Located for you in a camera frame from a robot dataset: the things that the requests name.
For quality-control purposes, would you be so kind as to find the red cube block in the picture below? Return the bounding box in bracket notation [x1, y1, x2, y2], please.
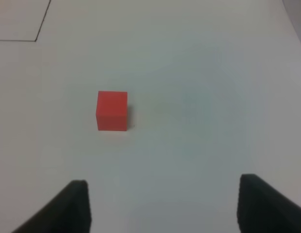
[96, 91, 128, 132]

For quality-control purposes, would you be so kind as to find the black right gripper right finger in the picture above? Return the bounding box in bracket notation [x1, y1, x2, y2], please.
[236, 174, 301, 233]

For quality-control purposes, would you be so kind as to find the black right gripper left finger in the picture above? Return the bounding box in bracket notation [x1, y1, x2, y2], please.
[14, 180, 91, 233]

